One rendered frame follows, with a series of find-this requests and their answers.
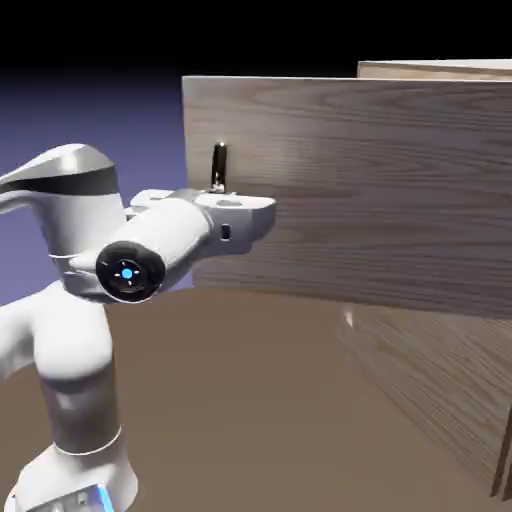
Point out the wooden cabinet door, large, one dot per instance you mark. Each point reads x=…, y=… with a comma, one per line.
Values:
x=360, y=192

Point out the grey-brown wooden cabinet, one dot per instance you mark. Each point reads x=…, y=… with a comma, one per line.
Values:
x=440, y=70

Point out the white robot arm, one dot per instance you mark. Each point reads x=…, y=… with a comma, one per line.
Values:
x=76, y=352

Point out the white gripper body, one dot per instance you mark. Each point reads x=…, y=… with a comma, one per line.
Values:
x=260, y=218

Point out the wooden cabinet door, lower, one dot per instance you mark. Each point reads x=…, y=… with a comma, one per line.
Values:
x=432, y=384

